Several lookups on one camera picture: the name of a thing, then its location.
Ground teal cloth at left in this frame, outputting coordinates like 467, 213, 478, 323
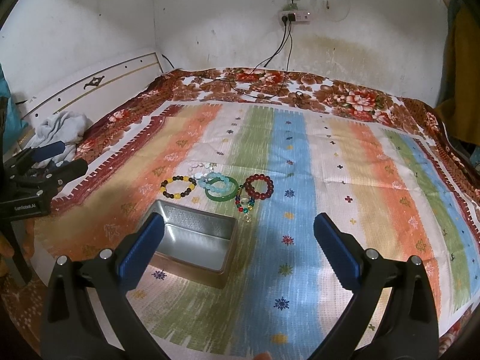
0, 67, 28, 154

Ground dark red bead bracelet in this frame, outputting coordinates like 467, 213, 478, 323
243, 172, 275, 201

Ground yellow hanging cloth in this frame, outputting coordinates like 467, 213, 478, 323
436, 5, 479, 145

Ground white power strip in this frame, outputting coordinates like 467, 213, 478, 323
279, 10, 312, 23

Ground silver metal tin box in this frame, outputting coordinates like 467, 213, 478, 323
137, 200, 239, 289

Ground yellow and black bead bracelet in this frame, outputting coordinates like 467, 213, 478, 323
159, 174, 197, 200

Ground white pearl bead bracelet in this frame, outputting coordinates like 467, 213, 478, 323
185, 162, 219, 179

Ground light blue bead bracelet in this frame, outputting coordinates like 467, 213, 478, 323
197, 171, 233, 194

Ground red floral bed sheet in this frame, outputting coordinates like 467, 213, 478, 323
1, 67, 479, 353

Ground multicolour glass bead bracelet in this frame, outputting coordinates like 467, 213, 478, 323
234, 187, 257, 215

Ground green jade bangle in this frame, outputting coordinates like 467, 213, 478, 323
205, 176, 239, 203

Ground black power cable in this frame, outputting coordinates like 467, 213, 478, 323
239, 20, 307, 103
209, 14, 291, 83

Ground striped colourful mat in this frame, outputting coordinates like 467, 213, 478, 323
33, 103, 479, 359

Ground grey crumpled cloth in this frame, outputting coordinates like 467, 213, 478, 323
27, 111, 92, 168

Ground white bed headboard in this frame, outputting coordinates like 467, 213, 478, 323
18, 49, 163, 128

